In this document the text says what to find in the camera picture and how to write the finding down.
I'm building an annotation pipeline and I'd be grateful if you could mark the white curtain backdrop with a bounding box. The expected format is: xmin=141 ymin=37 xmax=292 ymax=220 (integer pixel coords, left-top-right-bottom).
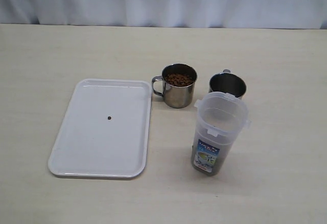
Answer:
xmin=1 ymin=0 xmax=326 ymax=29

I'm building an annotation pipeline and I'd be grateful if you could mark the clear plastic container with label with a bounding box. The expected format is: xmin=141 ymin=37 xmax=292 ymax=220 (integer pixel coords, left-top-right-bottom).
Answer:
xmin=191 ymin=92 xmax=249 ymax=176

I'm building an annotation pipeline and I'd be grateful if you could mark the steel mug with pellets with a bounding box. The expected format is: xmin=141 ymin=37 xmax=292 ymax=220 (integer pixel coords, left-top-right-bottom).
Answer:
xmin=152 ymin=63 xmax=198 ymax=108

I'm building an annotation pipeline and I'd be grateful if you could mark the white plastic tray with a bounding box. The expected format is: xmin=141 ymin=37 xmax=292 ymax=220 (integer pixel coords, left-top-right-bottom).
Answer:
xmin=48 ymin=79 xmax=152 ymax=178

